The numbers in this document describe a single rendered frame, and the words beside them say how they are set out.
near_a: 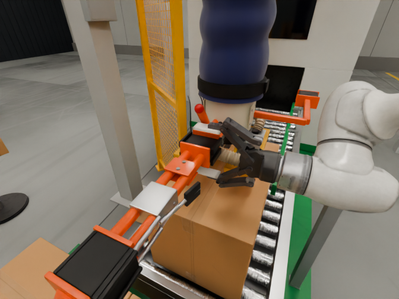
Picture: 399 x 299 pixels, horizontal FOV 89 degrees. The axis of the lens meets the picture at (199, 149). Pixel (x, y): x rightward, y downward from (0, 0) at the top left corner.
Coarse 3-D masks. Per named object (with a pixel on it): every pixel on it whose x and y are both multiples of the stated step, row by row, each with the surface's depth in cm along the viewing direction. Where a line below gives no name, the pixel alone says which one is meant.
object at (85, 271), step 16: (96, 240) 30; (112, 240) 30; (128, 240) 30; (80, 256) 28; (96, 256) 28; (112, 256) 28; (48, 272) 26; (64, 272) 26; (80, 272) 26; (96, 272) 26; (64, 288) 24; (80, 288) 24; (96, 288) 24
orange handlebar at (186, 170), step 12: (216, 120) 68; (276, 120) 72; (288, 120) 70; (300, 120) 68; (180, 156) 50; (204, 156) 51; (168, 168) 45; (180, 168) 45; (192, 168) 45; (168, 180) 44; (180, 180) 43; (180, 192) 42; (132, 216) 35; (120, 228) 33; (144, 228) 33; (132, 240) 31
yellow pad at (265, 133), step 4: (252, 132) 81; (256, 132) 80; (260, 132) 85; (264, 132) 85; (268, 132) 86; (264, 136) 83; (264, 140) 80; (264, 144) 78; (236, 148) 75; (236, 152) 72; (228, 164) 67; (224, 168) 66; (228, 168) 66; (232, 168) 65; (244, 176) 64
